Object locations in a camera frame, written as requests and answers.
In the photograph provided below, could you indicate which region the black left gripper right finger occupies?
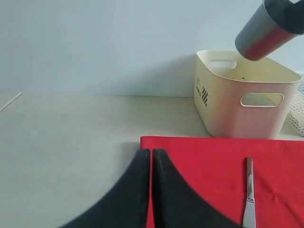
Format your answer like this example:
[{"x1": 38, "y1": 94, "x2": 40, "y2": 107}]
[{"x1": 152, "y1": 149, "x2": 242, "y2": 228}]

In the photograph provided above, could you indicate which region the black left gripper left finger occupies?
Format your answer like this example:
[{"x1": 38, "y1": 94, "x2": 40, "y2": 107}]
[{"x1": 62, "y1": 149, "x2": 151, "y2": 228}]

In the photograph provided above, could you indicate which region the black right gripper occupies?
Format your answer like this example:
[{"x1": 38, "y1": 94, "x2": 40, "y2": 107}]
[{"x1": 264, "y1": 0, "x2": 304, "y2": 35}]

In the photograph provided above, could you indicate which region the stainless steel cup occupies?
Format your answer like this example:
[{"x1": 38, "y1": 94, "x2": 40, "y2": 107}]
[{"x1": 235, "y1": 1, "x2": 299, "y2": 61}]

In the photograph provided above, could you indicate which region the red table cloth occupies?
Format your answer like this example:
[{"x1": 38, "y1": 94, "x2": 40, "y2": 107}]
[{"x1": 140, "y1": 136, "x2": 304, "y2": 228}]

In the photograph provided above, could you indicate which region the metal table knife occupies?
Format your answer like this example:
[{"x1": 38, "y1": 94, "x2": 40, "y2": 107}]
[{"x1": 243, "y1": 157, "x2": 256, "y2": 228}]

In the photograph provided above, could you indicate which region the cream plastic bin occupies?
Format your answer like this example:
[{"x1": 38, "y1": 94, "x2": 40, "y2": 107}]
[{"x1": 194, "y1": 50, "x2": 302, "y2": 139}]

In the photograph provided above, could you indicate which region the white perforated plastic basket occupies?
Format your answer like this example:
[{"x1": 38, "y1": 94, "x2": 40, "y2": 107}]
[{"x1": 285, "y1": 85, "x2": 304, "y2": 137}]

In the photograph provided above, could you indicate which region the white strip on table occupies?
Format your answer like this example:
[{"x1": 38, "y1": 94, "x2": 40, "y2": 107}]
[{"x1": 0, "y1": 92, "x2": 22, "y2": 112}]

